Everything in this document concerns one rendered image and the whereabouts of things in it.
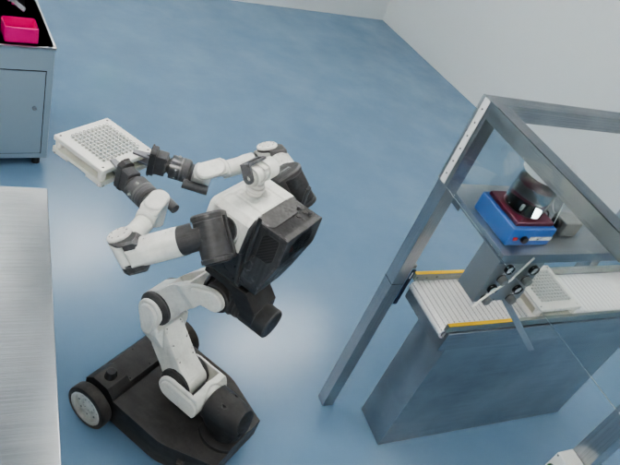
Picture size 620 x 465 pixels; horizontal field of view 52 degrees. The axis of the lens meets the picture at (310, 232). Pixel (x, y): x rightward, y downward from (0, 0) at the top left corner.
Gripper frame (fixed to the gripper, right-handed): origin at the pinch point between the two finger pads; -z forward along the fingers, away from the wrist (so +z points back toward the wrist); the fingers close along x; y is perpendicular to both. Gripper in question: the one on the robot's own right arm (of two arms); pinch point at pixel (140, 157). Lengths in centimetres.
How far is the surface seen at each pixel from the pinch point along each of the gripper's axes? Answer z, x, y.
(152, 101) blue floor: -26, 108, 219
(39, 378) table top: -3, 17, -88
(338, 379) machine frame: 108, 82, -9
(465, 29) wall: 237, 52, 452
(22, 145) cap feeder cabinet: -77, 92, 106
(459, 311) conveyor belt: 133, 14, -18
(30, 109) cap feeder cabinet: -74, 69, 108
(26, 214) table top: -29.8, 17.9, -26.2
